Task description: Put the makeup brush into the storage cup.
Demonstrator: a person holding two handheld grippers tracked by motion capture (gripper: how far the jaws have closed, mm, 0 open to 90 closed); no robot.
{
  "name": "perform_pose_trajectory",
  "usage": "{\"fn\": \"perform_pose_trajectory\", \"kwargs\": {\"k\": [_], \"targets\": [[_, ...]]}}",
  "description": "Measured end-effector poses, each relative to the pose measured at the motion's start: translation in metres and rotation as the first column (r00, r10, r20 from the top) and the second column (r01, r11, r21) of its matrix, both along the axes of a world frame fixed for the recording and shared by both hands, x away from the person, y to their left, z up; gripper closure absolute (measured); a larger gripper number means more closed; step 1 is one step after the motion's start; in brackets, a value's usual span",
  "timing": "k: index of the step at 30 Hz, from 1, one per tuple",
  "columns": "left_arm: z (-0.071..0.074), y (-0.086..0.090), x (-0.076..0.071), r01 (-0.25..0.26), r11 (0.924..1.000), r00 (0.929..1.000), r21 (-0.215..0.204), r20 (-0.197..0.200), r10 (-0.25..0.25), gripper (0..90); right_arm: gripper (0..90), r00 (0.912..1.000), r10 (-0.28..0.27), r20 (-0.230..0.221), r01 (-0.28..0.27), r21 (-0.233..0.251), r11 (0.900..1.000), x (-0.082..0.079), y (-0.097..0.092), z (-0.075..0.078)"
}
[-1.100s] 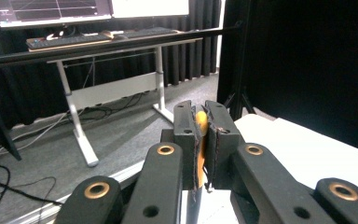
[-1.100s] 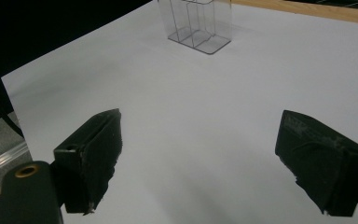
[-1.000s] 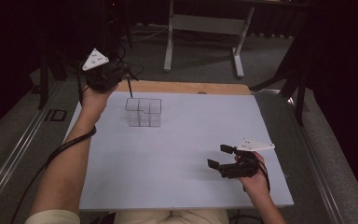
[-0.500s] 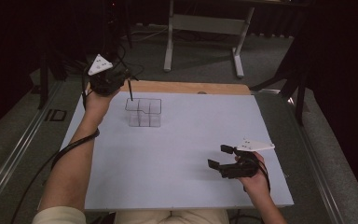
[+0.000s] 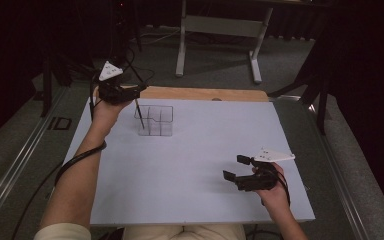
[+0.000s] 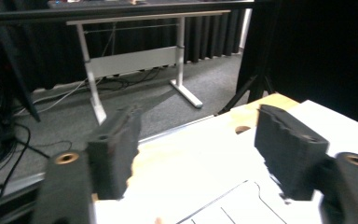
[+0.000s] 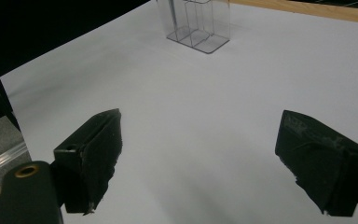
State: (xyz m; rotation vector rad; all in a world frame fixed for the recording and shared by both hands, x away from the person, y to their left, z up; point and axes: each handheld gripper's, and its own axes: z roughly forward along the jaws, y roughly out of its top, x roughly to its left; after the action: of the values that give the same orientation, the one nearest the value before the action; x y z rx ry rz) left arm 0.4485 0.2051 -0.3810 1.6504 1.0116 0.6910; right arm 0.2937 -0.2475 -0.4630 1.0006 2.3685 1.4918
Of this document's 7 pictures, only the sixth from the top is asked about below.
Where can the black slanted stand pole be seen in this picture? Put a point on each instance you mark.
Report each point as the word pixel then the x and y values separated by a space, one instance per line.
pixel 15 68

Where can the black curtain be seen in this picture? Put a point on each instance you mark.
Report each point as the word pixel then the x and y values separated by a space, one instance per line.
pixel 323 56

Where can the white sheet table cover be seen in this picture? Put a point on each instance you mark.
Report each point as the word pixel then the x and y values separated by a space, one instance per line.
pixel 199 174

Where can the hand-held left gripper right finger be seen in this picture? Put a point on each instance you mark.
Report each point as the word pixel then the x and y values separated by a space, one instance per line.
pixel 289 149

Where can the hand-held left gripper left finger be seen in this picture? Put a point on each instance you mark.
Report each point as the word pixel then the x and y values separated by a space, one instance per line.
pixel 115 152

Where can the white-framed desk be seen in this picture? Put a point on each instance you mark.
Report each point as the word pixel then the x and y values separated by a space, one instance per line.
pixel 130 62

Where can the black tripod stand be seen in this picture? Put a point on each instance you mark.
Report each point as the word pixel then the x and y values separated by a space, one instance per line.
pixel 254 87

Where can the clear acrylic divided organizer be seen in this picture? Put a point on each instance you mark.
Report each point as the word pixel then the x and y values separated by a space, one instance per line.
pixel 245 208

